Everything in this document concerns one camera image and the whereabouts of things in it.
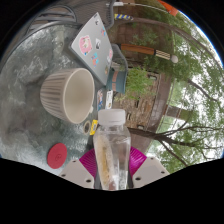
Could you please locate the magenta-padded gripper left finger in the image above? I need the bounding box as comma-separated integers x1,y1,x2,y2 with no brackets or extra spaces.
58,148,99,190

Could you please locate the grey wicker chair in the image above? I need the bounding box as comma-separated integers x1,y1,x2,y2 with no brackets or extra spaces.
109,43,129,73
29,3,116,34

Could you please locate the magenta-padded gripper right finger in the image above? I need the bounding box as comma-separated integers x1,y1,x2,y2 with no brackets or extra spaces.
128,146,170,190

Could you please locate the yellow card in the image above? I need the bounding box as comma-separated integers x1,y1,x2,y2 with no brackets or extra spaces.
89,120,99,136

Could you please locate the green plant in blue pot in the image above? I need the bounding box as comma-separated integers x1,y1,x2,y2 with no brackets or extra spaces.
105,64,153,99

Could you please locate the wooden lamp post white globe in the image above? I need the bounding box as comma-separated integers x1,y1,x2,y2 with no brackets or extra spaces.
120,43,179,64

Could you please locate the white printed booklet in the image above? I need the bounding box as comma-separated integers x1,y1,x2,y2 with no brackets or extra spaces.
105,89,114,110

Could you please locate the clear plastic bottle white cap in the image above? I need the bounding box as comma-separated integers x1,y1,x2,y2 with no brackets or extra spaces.
92,108,132,191

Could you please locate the blue yellow striped cone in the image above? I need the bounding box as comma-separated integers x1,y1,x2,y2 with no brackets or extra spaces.
114,13,134,22

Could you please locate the blue printed card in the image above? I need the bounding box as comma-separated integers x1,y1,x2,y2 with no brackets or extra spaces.
96,89,106,112

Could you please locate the leaning thin-trunked tree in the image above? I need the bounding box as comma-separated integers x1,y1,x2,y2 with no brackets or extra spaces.
133,16,224,111

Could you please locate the silver laptop with stickers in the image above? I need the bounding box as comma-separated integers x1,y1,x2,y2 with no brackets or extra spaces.
68,12,114,86

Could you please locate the flat round red coaster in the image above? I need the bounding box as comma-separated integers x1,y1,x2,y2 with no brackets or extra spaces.
46,142,68,170

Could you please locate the beige ribbed mug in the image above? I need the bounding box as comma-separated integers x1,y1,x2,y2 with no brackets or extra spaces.
39,67,96,125

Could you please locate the orange canopy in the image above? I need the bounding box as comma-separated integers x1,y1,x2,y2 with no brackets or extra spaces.
158,0,179,16

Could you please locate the small tape roll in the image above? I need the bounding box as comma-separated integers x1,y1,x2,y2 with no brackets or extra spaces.
82,120,93,135

